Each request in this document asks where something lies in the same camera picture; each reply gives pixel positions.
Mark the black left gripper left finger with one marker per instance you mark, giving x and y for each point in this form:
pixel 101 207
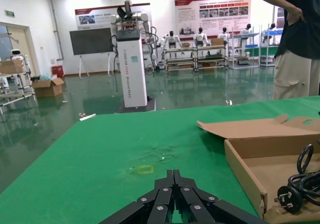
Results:
pixel 155 206

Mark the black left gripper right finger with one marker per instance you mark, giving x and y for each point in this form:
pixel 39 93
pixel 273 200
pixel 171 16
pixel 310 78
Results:
pixel 197 206

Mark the bystander bare forearm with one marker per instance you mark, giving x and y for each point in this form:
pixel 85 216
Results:
pixel 272 1

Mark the open brown cardboard box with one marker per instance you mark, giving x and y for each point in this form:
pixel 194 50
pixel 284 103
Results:
pixel 262 148

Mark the red box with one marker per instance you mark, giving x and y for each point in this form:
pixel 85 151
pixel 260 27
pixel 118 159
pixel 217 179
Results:
pixel 58 71

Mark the bystander bare hand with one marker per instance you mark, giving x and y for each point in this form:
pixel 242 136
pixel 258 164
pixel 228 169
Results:
pixel 295 16

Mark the yellow tape square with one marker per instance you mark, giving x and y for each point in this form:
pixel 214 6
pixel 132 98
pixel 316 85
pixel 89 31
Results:
pixel 138 170

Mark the white strip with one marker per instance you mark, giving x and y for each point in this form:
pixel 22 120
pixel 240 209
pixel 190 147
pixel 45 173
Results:
pixel 87 117

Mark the open cardboard carton with flaps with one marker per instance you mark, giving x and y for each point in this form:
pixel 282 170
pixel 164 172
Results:
pixel 46 90

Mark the small brown cardboard carton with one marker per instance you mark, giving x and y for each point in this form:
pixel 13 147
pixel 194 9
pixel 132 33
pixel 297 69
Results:
pixel 217 41
pixel 185 45

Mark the white black humanoid robot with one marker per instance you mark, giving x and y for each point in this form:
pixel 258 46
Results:
pixel 200 37
pixel 272 27
pixel 171 39
pixel 246 31
pixel 224 36

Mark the blue plastic bin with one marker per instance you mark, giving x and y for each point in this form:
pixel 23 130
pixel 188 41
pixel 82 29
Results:
pixel 271 32
pixel 251 46

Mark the white metal shelf rack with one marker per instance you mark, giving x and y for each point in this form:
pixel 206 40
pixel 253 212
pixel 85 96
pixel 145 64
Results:
pixel 268 49
pixel 243 35

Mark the black screen on white stand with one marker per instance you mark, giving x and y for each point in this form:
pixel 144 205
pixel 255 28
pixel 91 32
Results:
pixel 91 41

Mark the person black shirt beige trousers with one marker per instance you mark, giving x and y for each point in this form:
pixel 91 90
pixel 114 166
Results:
pixel 300 46

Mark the large brown cardboard carton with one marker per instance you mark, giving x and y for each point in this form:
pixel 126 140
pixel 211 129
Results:
pixel 10 67

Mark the beige door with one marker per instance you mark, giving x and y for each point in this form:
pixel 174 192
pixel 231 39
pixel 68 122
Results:
pixel 25 48

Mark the small white round-head robot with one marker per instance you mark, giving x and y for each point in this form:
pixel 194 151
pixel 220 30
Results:
pixel 16 54

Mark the green exit sign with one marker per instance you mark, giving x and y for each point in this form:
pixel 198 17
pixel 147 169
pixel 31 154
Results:
pixel 9 13

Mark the white tube frame workbench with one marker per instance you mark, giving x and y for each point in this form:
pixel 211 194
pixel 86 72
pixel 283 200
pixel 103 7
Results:
pixel 211 47
pixel 178 50

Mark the white tube frame rack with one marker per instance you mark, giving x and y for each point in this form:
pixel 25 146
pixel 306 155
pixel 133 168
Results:
pixel 21 83

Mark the large red-white wall poster board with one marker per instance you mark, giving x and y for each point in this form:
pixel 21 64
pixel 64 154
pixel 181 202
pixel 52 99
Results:
pixel 190 16

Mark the white wall pipe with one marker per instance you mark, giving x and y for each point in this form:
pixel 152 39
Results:
pixel 57 28

